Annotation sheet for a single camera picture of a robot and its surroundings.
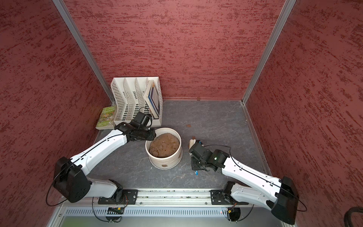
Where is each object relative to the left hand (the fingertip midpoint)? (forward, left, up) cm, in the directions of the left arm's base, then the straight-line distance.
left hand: (152, 137), depth 82 cm
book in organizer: (+26, +3, +10) cm, 28 cm away
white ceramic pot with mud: (-7, -8, -2) cm, 11 cm away
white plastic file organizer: (+39, +28, -7) cm, 48 cm away
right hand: (-15, -25, -4) cm, 30 cm away
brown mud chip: (+18, -22, -13) cm, 31 cm away
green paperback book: (+22, +40, -9) cm, 46 cm away
